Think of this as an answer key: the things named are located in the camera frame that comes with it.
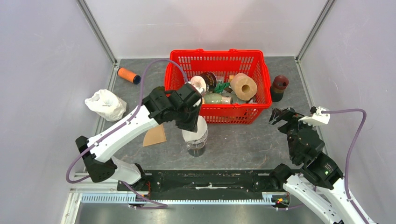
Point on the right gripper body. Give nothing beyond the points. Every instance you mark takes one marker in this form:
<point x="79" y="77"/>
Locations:
<point x="293" y="123"/>

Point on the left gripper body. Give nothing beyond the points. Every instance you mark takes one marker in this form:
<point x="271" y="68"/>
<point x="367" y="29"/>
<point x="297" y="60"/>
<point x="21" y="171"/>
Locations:
<point x="187" y="119"/>

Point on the white paper coffee filter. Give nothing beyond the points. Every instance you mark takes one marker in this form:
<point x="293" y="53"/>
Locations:
<point x="201" y="133"/>

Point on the brown paper coffee filter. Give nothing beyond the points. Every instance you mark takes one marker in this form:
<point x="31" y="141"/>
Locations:
<point x="154" y="136"/>

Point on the clear glass dripper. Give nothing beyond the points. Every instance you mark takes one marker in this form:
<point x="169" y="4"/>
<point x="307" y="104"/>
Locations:
<point x="197" y="144"/>

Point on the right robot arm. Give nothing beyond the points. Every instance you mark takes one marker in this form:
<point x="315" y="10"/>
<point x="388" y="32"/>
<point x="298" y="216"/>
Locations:
<point x="334" y="203"/>

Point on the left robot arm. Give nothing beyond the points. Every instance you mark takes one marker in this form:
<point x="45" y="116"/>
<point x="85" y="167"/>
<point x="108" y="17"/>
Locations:
<point x="98" y="151"/>

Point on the green lotion bottle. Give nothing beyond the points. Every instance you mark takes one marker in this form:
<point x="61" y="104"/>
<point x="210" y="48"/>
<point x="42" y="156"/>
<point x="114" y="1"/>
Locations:
<point x="215" y="98"/>

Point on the green crumpled wrapper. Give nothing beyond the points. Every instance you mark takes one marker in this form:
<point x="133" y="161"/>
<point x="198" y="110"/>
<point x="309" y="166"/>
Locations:
<point x="220" y="87"/>

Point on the red plastic shopping basket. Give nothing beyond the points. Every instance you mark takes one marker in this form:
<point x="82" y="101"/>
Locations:
<point x="225" y="64"/>

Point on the brown toilet paper roll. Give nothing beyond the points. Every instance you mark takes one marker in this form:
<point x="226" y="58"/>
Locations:
<point x="243" y="86"/>

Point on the orange cylinder with blue cap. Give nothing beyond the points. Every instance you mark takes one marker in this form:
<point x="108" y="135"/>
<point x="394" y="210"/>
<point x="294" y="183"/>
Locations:
<point x="129" y="75"/>

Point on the white plastic bag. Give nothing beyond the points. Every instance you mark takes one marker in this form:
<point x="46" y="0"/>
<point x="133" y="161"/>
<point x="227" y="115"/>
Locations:
<point x="107" y="105"/>

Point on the black mounting rail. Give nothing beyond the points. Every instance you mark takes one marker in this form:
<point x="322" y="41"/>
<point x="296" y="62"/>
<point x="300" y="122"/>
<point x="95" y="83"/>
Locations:
<point x="216" y="184"/>

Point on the white cable duct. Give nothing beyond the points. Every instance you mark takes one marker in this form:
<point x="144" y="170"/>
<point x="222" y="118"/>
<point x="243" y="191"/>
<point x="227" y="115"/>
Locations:
<point x="133" y="199"/>

